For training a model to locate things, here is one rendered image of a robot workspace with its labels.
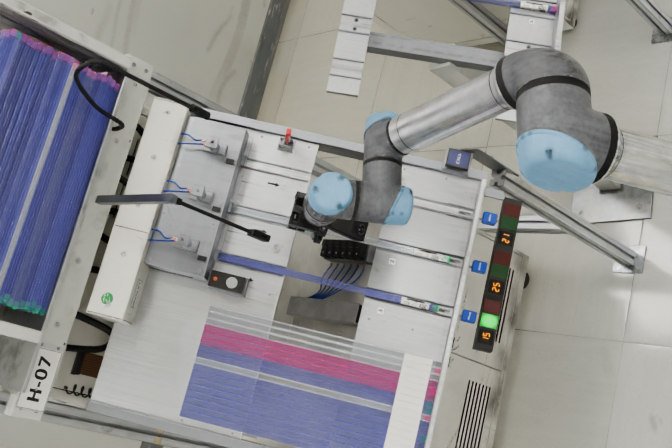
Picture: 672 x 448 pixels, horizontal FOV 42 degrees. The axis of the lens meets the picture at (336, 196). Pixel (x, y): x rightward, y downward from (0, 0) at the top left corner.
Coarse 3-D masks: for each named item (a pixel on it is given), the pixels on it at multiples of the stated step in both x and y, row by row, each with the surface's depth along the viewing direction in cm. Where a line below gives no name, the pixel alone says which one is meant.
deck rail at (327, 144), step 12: (204, 108) 200; (216, 120) 200; (228, 120) 199; (240, 120) 199; (252, 120) 199; (276, 132) 198; (300, 132) 198; (324, 144) 197; (336, 144) 197; (348, 144) 197; (360, 144) 197; (348, 156) 202; (360, 156) 199; (408, 156) 196; (432, 168) 195; (480, 180) 195
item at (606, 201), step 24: (432, 72) 205; (456, 72) 203; (480, 72) 208; (576, 192) 262; (600, 192) 256; (624, 192) 251; (648, 192) 245; (600, 216) 254; (624, 216) 248; (648, 216) 243
